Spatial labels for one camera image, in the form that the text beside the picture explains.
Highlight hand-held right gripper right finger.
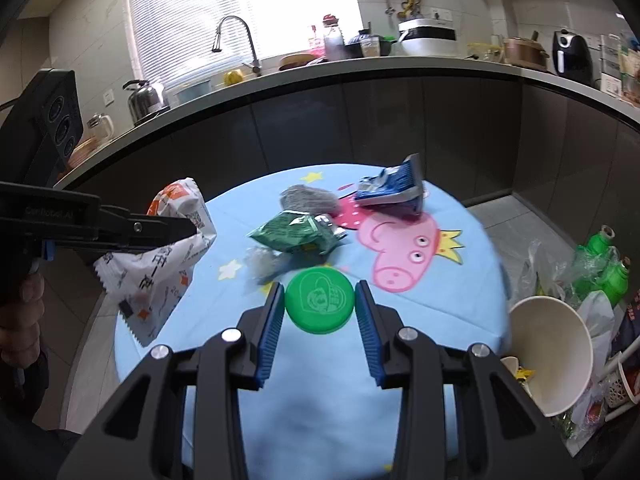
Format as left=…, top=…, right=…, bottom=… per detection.
left=354, top=280, right=584, bottom=480

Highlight steel kettle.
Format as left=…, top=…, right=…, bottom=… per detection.
left=122, top=78, right=170, bottom=124

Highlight dark grey kitchen cabinets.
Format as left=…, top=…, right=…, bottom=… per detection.
left=54, top=79, right=640, bottom=263

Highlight person's left hand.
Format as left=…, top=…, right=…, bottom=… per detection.
left=0, top=271, right=47, bottom=372

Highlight dark blue ceramic pot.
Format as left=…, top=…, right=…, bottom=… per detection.
left=345, top=29, right=397, bottom=59

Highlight white paper bucket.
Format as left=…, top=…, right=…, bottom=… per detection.
left=507, top=295, right=596, bottom=419

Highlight white storage containers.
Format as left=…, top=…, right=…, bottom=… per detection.
left=597, top=34, right=627, bottom=97

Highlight yellow glass bowl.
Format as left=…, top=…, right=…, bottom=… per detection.
left=467, top=42, right=504, bottom=64

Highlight green plastic bottle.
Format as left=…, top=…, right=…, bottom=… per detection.
left=600, top=257, right=630, bottom=307
left=574, top=225, right=619, bottom=302

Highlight wooden bowl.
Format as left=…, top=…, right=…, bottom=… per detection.
left=278, top=53, right=317, bottom=71

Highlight dark cloth with red print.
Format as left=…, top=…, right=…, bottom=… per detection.
left=616, top=289, right=640, bottom=357

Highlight white window blinds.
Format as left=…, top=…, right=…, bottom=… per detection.
left=124, top=0, right=367, bottom=87

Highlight white electric cooker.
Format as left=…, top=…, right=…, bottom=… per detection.
left=397, top=18, right=459, bottom=57

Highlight green round plastic lid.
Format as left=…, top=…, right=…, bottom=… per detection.
left=284, top=266, right=356, bottom=335

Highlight silver foil bag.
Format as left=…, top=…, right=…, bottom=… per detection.
left=278, top=183, right=342, bottom=217

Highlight white and orange wrapper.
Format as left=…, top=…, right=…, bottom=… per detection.
left=93, top=177, right=219, bottom=349

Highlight green snack bag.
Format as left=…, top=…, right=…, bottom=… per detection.
left=246, top=211, right=347, bottom=258

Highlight clear plastic bag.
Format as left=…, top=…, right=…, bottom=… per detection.
left=519, top=239, right=617, bottom=342

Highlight glass jar with red lid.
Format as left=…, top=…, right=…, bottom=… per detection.
left=322, top=13, right=346, bottom=61

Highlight green and white food packets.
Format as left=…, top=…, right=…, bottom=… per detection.
left=619, top=39, right=640, bottom=102

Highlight light blue basin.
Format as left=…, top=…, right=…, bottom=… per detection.
left=172, top=78, right=214, bottom=107

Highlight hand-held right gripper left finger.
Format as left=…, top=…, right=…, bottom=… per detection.
left=57, top=282, right=287, bottom=480

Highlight chrome kitchen faucet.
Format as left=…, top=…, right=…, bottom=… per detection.
left=211, top=15, right=264, bottom=79

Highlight wicker basket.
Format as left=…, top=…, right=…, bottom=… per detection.
left=66, top=137, right=102, bottom=167

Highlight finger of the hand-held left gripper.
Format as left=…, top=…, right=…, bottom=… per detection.
left=99, top=205, right=199, bottom=248
left=52, top=239, right=171, bottom=258

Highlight grey kitchen countertop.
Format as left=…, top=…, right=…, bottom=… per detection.
left=52, top=55, right=640, bottom=192

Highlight blue and white snack bag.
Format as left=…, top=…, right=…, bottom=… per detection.
left=353, top=153, right=427, bottom=219

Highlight brown casserole pot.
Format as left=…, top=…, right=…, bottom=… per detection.
left=502, top=34, right=549, bottom=70

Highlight patterned paper cup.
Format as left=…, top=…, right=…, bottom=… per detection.
left=607, top=359, right=640, bottom=407

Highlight round light blue table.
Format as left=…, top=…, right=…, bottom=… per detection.
left=113, top=162, right=512, bottom=467

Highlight black air fryer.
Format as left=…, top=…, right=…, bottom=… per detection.
left=552, top=29, right=595, bottom=86

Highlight glass kettle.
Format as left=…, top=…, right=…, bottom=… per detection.
left=85, top=112, right=115, bottom=144

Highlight clear plastic wrapper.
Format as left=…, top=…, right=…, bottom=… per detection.
left=244, top=246, right=297, bottom=284

